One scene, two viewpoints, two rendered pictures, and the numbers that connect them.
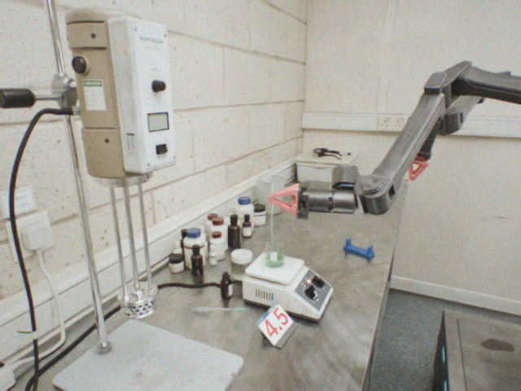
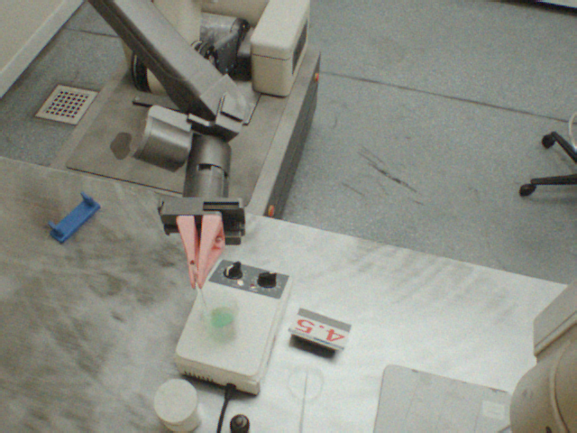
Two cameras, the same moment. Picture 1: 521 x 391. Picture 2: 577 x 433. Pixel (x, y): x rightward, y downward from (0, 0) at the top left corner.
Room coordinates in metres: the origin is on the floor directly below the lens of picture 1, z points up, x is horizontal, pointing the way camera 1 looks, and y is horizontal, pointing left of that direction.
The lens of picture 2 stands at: (0.77, 0.25, 1.53)
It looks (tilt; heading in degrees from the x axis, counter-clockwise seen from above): 55 degrees down; 258
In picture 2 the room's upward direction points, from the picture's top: 2 degrees clockwise
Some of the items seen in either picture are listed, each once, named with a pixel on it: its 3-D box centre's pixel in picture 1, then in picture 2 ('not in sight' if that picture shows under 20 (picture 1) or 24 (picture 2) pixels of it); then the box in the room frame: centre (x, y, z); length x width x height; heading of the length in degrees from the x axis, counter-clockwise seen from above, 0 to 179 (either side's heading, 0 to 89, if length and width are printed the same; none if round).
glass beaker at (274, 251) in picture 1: (274, 251); (219, 318); (0.80, -0.03, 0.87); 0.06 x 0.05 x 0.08; 17
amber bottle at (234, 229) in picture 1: (234, 230); not in sight; (1.10, 0.09, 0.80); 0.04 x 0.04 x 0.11
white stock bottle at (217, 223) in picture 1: (218, 234); not in sight; (1.07, 0.14, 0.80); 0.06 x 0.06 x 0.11
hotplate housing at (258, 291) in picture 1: (284, 284); (234, 323); (0.78, -0.06, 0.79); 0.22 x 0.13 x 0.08; 65
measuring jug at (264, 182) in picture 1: (270, 194); not in sight; (1.47, -0.04, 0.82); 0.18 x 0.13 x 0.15; 170
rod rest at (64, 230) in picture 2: (358, 247); (73, 216); (1.05, -0.32, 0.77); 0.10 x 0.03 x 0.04; 46
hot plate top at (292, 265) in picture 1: (275, 266); (227, 327); (0.79, -0.04, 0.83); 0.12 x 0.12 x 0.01; 65
